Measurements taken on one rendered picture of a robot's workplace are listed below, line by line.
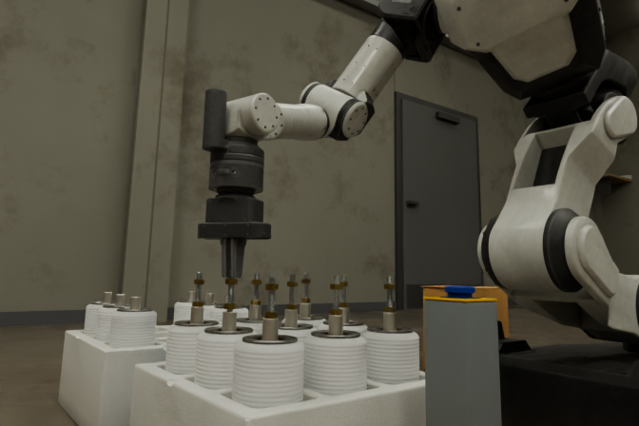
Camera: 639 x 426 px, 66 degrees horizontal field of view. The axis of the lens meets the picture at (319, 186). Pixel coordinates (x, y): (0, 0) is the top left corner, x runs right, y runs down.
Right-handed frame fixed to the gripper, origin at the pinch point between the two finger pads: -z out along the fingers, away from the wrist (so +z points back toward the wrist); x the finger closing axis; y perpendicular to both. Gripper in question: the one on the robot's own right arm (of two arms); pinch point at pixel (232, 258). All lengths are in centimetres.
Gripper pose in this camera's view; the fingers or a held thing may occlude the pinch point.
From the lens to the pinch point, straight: 80.9
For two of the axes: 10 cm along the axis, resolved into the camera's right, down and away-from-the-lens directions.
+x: 9.5, -0.4, -3.2
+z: 0.2, -9.9, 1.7
